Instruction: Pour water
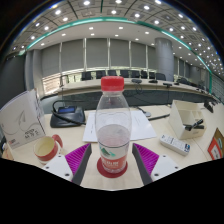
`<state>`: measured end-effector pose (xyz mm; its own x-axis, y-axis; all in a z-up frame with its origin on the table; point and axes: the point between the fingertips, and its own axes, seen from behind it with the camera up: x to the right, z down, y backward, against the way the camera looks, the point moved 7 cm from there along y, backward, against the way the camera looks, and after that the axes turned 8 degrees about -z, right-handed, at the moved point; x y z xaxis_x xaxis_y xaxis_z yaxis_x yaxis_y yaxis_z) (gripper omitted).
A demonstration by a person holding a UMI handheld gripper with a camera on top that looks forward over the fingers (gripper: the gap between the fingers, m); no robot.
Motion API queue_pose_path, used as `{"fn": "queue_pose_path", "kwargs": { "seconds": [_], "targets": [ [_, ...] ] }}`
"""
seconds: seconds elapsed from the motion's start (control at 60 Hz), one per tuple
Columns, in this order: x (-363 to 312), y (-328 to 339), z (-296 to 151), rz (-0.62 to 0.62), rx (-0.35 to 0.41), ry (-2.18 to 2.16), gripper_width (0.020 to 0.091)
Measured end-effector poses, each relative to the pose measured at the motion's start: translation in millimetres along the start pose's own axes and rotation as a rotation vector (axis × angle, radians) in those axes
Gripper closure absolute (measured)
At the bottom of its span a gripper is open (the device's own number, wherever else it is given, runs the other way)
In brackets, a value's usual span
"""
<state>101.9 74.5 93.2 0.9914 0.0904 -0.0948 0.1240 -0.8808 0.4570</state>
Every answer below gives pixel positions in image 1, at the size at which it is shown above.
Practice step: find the brown red-edged cardboard box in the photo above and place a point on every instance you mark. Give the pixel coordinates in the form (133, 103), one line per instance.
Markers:
(217, 145)

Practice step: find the black clip tool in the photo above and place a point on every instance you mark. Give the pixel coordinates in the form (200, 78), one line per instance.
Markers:
(194, 125)

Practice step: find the white open divided box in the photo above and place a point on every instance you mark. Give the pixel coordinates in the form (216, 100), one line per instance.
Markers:
(181, 115)

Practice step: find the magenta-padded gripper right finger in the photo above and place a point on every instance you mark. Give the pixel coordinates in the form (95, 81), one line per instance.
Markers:
(148, 160)

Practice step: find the black desk microphone unit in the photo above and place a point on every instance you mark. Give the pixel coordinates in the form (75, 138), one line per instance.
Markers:
(68, 116)

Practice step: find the recessed ceiling lights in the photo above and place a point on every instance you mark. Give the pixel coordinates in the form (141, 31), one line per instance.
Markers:
(116, 13)

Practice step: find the white remote control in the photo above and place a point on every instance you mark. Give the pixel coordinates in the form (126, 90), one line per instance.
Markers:
(174, 144)

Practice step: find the row of black office chairs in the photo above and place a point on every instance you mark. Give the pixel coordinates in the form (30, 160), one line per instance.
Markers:
(123, 74)

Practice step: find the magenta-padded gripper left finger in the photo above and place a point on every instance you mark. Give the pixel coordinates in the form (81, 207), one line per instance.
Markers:
(75, 160)

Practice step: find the clear red-capped water bottle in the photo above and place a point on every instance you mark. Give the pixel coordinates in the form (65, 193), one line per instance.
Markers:
(112, 133)

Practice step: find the red and cream patterned cup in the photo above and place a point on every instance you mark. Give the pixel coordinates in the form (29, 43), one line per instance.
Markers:
(45, 148)

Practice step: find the white paper sheet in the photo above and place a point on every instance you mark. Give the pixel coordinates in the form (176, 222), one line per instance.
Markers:
(141, 125)

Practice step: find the white cardboard carton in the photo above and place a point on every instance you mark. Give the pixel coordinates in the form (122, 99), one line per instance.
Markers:
(21, 120)

